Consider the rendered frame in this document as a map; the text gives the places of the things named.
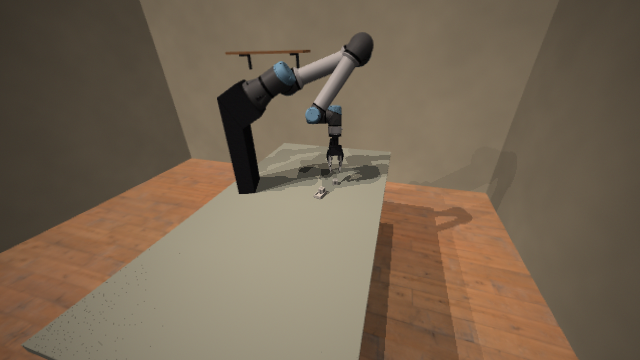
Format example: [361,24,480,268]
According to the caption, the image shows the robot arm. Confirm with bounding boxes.
[242,32,373,135]

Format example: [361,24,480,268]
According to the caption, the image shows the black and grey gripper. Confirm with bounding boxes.
[326,134,344,172]

